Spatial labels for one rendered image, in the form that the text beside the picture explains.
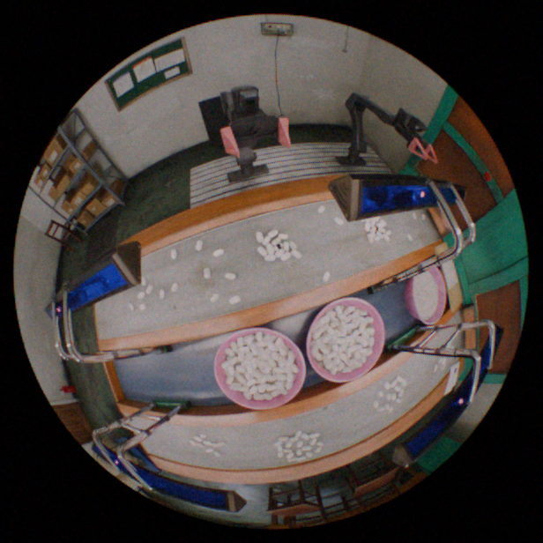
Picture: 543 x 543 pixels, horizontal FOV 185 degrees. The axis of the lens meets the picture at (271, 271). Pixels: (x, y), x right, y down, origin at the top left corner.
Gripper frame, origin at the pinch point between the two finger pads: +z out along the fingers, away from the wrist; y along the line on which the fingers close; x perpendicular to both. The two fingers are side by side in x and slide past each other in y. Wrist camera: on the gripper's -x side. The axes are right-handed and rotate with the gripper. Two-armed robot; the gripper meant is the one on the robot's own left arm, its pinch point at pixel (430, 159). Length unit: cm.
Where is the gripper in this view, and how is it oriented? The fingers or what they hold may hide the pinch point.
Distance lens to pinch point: 75.0
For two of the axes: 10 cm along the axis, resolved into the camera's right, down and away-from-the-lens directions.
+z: 2.8, 9.3, -2.5
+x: 0.2, 2.6, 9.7
